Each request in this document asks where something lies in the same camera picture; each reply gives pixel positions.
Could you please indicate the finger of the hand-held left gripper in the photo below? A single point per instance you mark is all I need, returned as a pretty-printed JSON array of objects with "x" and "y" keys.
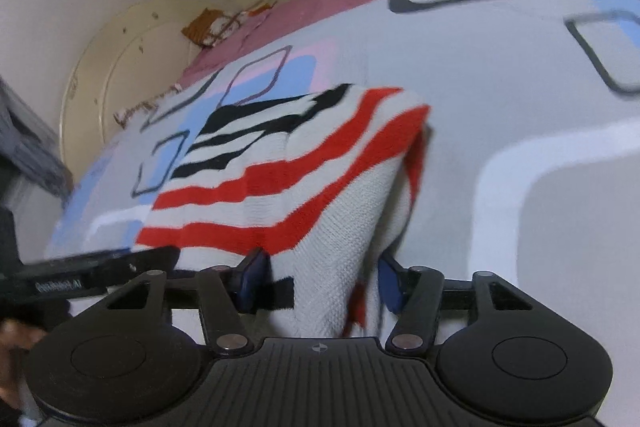
[{"x": 150, "y": 258}]

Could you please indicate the grey printed blanket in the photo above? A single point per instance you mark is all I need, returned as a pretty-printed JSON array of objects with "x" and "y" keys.
[{"x": 500, "y": 107}]

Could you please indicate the white orange patterned pillow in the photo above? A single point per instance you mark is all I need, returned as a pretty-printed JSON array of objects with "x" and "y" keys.
[{"x": 135, "y": 109}]

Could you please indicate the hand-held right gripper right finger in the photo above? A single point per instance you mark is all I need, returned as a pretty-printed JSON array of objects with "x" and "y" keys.
[{"x": 390, "y": 282}]

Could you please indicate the person's left hand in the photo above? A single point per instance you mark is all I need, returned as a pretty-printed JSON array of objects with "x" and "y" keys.
[{"x": 12, "y": 357}]

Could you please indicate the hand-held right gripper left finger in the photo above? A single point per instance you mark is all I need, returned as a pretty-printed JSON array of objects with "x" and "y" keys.
[{"x": 252, "y": 277}]

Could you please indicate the red black white striped sweater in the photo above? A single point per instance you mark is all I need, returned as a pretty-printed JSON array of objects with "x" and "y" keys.
[{"x": 300, "y": 187}]

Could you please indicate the cream bed headboard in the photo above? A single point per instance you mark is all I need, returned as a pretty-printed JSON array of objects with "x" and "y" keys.
[{"x": 100, "y": 72}]

